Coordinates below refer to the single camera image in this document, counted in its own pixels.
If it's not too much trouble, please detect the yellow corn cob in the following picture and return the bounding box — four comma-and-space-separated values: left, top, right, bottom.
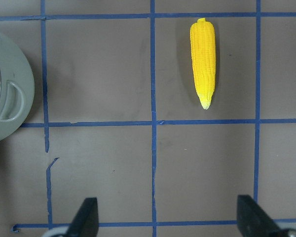
189, 18, 216, 110

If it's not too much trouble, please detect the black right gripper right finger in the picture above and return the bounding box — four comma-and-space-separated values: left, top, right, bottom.
237, 195, 285, 237

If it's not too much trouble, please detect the pale green electric pot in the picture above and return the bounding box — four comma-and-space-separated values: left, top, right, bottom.
0, 33, 35, 140

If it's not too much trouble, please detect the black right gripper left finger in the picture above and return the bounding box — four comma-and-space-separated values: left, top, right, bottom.
65, 197, 99, 237

